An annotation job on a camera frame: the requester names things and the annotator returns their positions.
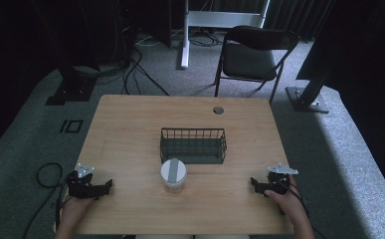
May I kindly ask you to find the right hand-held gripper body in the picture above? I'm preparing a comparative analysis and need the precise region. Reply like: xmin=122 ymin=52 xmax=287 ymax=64
xmin=265 ymin=162 xmax=299 ymax=197

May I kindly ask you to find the dark wire basket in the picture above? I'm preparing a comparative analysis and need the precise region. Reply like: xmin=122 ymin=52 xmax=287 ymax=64
xmin=159 ymin=126 xmax=228 ymax=165

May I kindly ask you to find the white jar with grey-striped lid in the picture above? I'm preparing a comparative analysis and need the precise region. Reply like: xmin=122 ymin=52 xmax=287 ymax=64
xmin=159 ymin=157 xmax=188 ymax=194

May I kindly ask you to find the black floor cable bundle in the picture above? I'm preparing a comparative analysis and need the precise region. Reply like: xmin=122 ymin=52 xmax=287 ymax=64
xmin=73 ymin=31 xmax=170 ymax=98

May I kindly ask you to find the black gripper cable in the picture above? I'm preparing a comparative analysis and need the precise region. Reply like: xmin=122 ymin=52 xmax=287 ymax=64
xmin=274 ymin=174 xmax=311 ymax=218
xmin=21 ymin=161 xmax=69 ymax=239

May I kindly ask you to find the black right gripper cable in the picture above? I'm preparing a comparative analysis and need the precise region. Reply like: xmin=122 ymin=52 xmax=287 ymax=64
xmin=274 ymin=174 xmax=311 ymax=218

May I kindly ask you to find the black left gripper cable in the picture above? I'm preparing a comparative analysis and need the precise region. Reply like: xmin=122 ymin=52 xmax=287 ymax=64
xmin=21 ymin=161 xmax=69 ymax=239

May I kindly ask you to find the black folding chair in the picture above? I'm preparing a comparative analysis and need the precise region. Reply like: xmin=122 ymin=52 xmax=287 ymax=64
xmin=213 ymin=25 xmax=300 ymax=106

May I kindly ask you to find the white desk frame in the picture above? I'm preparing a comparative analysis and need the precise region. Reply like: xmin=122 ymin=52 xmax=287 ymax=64
xmin=179 ymin=0 xmax=272 ymax=70

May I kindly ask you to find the black stand with metal base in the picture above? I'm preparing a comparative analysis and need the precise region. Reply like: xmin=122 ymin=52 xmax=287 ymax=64
xmin=285 ymin=68 xmax=331 ymax=115

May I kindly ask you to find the person's right hand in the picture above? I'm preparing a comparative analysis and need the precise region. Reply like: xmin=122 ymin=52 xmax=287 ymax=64
xmin=264 ymin=174 xmax=306 ymax=221

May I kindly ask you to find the black stand with flat base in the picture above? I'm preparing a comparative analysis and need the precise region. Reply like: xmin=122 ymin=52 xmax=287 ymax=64
xmin=45 ymin=0 xmax=98 ymax=107

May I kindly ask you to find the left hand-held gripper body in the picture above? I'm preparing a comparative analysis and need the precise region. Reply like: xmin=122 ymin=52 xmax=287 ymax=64
xmin=66 ymin=162 xmax=98 ymax=200

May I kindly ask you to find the dark curtain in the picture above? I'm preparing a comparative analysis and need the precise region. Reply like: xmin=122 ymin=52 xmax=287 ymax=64
xmin=264 ymin=0 xmax=336 ymax=43

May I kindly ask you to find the person's left hand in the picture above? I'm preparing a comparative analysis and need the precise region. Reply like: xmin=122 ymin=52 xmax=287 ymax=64
xmin=60 ymin=194 xmax=96 ymax=223

